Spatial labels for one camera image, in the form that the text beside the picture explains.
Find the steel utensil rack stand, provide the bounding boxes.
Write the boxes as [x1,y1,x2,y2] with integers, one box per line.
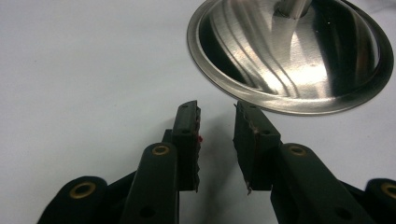
[186,0,395,116]

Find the white table cover sheet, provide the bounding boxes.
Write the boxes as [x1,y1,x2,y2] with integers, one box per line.
[0,0,396,224]

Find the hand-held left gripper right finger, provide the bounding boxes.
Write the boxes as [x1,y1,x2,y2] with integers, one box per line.
[233,100,377,224]

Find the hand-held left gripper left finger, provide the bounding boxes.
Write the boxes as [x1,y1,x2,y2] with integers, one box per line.
[120,100,204,224]

